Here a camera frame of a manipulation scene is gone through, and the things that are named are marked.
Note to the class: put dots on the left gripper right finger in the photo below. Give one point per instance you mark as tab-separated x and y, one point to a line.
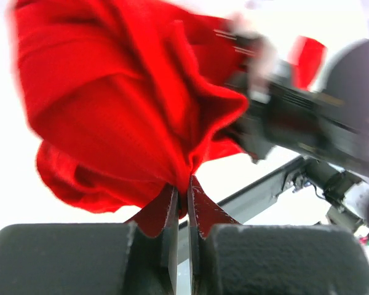
227	257

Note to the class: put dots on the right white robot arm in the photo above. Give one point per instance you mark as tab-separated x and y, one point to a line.
343	184

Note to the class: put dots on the red t-shirt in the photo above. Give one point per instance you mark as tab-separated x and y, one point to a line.
130	96

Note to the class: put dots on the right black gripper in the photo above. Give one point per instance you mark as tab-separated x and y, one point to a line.
326	125

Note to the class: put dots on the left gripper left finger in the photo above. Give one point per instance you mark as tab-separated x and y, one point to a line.
138	256

